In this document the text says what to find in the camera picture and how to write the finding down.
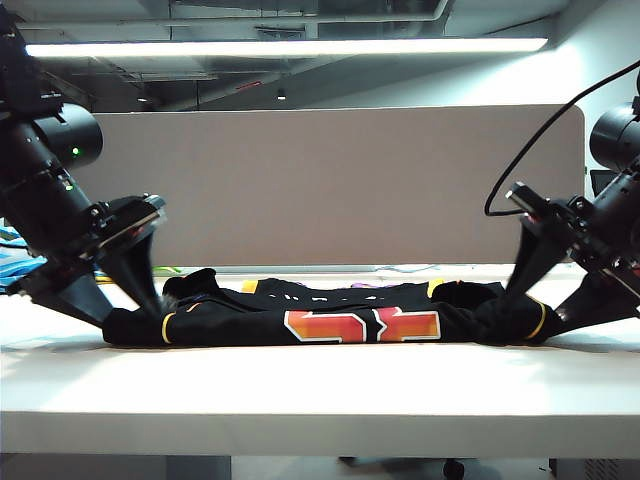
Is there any light blue crumpled garment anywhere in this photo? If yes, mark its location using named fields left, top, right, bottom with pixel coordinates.
left=0, top=224, right=114, bottom=295

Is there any black basketball jersey number 35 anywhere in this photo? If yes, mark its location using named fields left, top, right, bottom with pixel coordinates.
left=102, top=268, right=559, bottom=347

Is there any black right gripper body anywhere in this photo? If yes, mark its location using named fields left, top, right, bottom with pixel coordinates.
left=504, top=181, right=640, bottom=291

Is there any long white ceiling light strip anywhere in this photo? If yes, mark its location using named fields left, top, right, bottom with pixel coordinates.
left=24, top=37, right=550, bottom=58

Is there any black chair wheel base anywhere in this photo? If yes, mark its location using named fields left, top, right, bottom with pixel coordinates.
left=338, top=456, right=466, bottom=480

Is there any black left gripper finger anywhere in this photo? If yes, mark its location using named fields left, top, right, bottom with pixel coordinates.
left=101, top=228, right=170, bottom=320
left=28, top=271, right=115, bottom=325

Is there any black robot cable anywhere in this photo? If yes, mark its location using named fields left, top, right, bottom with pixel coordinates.
left=483, top=60, right=640, bottom=217

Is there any grey-brown desk divider panel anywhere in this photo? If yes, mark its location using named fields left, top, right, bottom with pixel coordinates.
left=87, top=104, right=586, bottom=269

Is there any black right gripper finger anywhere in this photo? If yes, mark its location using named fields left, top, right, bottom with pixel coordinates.
left=501, top=219, right=572, bottom=301
left=554, top=269, right=640, bottom=325

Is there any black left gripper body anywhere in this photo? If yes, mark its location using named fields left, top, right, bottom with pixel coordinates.
left=4, top=194, right=168, bottom=299

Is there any black office chair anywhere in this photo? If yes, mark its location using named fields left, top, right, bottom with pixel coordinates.
left=589, top=169, right=614, bottom=194

